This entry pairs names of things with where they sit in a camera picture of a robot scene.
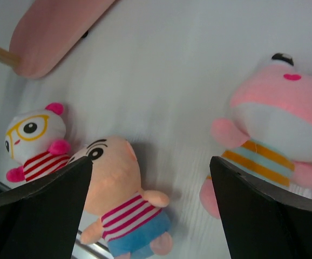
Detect peach pig toy blue shorts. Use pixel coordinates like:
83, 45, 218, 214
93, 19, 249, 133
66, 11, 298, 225
69, 135, 173, 258

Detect pink frog toy striped shirt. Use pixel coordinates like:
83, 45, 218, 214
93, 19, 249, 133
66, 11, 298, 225
199, 52, 312, 220

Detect pink wooden shelf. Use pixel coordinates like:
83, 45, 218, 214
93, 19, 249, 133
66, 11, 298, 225
0, 0, 114, 79

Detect white panda toy yellow glasses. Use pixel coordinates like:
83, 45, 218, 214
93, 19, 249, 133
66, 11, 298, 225
4, 103, 71, 183

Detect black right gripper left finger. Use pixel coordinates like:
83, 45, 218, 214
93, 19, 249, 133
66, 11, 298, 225
0, 156, 92, 258

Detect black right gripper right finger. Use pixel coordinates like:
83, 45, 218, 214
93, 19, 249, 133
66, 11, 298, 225
210, 156, 312, 258

